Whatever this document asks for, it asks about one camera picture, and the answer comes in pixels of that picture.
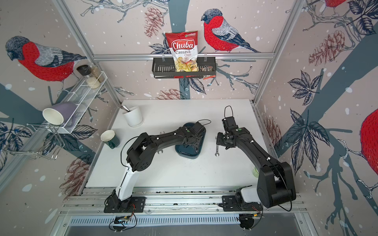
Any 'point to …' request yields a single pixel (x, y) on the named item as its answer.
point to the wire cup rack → (47, 141)
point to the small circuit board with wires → (123, 222)
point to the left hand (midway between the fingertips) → (198, 139)
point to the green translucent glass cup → (255, 172)
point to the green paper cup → (110, 138)
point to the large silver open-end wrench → (217, 153)
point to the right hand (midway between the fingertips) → (219, 139)
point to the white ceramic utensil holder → (134, 117)
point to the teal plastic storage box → (189, 152)
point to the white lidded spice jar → (93, 82)
